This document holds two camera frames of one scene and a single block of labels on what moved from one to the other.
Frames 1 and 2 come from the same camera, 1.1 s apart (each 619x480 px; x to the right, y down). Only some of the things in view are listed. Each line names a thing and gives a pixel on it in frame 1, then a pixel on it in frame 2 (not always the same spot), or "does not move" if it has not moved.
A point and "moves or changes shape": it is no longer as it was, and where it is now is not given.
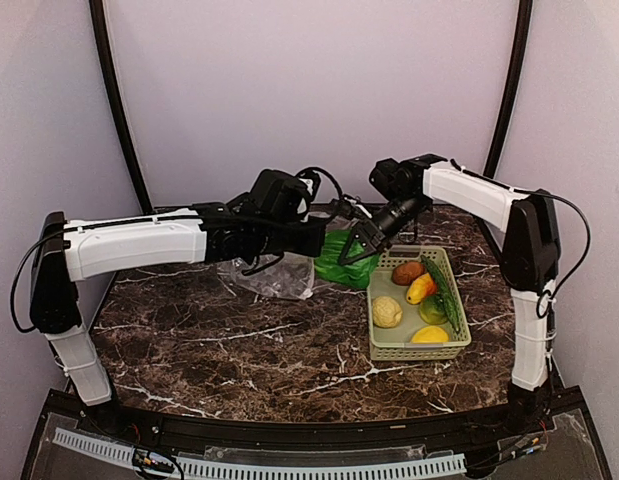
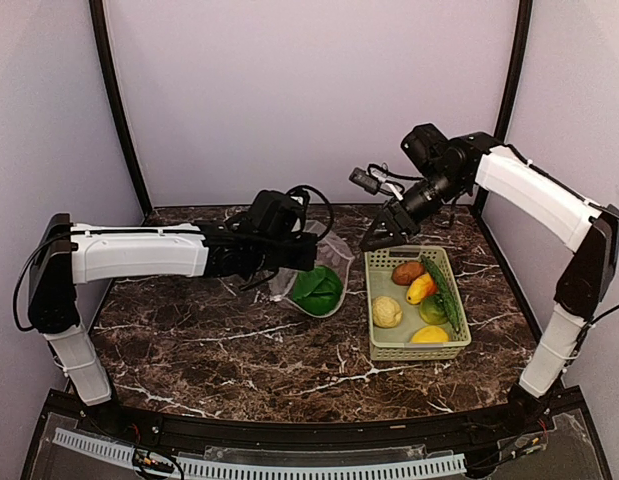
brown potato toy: x=405 y=273 does not move
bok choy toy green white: x=328 y=265 -> x=317 y=291
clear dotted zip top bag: x=292 y=276 moves or changes shape
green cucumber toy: x=447 y=296 does not move
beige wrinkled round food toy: x=386 y=312 does not move
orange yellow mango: x=421 y=288 does not move
